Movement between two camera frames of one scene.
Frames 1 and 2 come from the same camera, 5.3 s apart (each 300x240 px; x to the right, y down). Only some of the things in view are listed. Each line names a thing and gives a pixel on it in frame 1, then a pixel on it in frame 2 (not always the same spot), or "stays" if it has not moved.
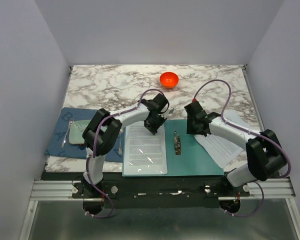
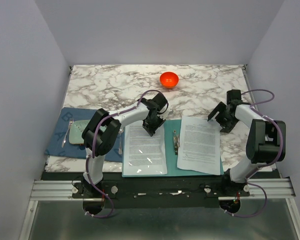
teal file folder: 185,156 stays
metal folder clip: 177,143 stays
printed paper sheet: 143,152 stays
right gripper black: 190,129 to 227,126
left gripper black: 153,129 stays
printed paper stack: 222,149 to 199,145
